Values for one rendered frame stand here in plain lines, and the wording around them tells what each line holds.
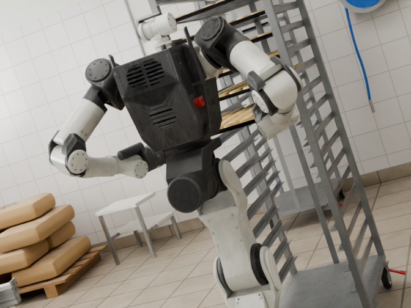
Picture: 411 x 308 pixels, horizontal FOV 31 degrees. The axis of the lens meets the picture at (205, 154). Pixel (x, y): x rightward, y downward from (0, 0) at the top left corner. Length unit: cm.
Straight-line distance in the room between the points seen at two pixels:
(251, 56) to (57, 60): 435
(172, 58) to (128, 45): 391
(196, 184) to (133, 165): 38
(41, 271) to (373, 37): 304
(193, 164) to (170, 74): 29
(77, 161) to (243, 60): 62
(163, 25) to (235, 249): 76
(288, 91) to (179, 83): 32
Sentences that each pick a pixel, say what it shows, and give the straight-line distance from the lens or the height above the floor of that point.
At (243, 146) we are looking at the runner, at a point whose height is 86.
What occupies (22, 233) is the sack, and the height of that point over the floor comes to 53.
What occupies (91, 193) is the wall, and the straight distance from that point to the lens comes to 647.
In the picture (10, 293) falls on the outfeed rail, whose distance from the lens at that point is 213.
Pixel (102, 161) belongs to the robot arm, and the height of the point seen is 110.
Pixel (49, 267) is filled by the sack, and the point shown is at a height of 22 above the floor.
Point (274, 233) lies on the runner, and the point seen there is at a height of 41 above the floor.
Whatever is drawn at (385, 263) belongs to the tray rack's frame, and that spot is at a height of 12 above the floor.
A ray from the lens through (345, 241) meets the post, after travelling 301.
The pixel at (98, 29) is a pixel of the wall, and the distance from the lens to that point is 616.
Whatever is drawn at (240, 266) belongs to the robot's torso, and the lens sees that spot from 245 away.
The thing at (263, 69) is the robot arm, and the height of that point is 123.
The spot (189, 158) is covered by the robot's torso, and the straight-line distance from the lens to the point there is 226.
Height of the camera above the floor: 130
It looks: 7 degrees down
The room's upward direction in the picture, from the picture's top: 19 degrees counter-clockwise
